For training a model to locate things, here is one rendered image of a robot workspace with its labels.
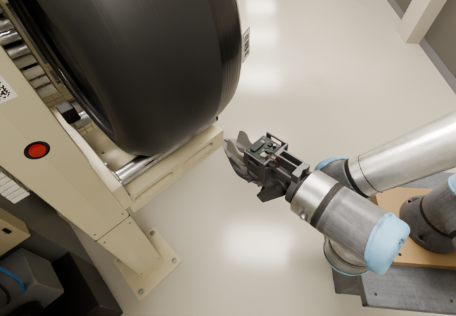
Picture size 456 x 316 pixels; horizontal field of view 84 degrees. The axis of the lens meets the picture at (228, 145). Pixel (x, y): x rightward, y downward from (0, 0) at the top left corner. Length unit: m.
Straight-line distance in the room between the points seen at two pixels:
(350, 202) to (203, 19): 0.37
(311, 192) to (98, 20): 0.40
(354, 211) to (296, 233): 1.18
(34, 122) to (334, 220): 0.57
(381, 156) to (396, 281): 0.56
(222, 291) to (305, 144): 1.13
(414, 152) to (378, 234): 0.17
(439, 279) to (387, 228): 0.67
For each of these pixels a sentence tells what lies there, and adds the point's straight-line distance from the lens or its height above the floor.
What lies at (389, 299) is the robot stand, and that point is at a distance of 1.00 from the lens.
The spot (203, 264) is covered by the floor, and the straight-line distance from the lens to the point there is 1.52.
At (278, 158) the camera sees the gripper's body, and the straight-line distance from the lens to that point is 0.47.
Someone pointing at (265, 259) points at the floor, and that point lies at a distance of 1.53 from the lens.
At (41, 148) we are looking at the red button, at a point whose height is 1.06.
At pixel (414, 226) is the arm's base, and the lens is 1.03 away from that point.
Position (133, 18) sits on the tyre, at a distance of 0.39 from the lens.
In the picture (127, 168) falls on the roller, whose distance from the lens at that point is 0.71.
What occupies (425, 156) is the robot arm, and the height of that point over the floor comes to 1.13.
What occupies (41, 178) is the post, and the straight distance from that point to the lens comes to 0.70.
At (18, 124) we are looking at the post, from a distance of 0.61.
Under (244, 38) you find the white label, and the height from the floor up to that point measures 1.22.
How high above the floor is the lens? 1.47
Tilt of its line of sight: 51 degrees down
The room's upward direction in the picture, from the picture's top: straight up
